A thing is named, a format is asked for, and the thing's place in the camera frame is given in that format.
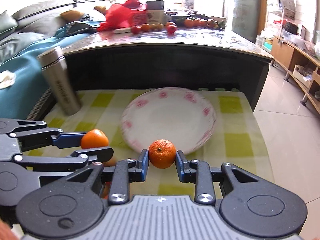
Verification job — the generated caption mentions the red tomato on table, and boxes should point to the red tomato on table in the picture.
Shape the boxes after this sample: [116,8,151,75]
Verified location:
[166,24,177,35]

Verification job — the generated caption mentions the dark coffee table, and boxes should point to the dark coffee table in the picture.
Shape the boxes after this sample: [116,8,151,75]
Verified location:
[63,28,273,108]

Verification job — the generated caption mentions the wooden tv cabinet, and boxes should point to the wooden tv cabinet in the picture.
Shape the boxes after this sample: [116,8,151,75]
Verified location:
[271,36,319,112]

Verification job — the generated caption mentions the red plastic bag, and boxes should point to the red plastic bag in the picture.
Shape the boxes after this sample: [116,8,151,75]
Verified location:
[97,0,147,31]

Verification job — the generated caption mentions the smooth orange mandarin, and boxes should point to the smooth orange mandarin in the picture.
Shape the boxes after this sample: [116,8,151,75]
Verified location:
[80,129,109,149]

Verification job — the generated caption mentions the white plate pink flowers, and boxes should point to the white plate pink flowers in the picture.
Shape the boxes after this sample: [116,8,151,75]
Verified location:
[120,87,216,154]

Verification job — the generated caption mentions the orange mandarin with stem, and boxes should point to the orange mandarin with stem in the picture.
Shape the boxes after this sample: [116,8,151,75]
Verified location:
[148,139,176,169]

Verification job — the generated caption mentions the dark lidded jar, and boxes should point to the dark lidded jar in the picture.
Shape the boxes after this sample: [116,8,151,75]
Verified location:
[146,0,165,24]

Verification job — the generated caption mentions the stainless steel thermos flask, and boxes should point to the stainless steel thermos flask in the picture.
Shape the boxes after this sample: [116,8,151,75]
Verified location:
[37,46,81,115]

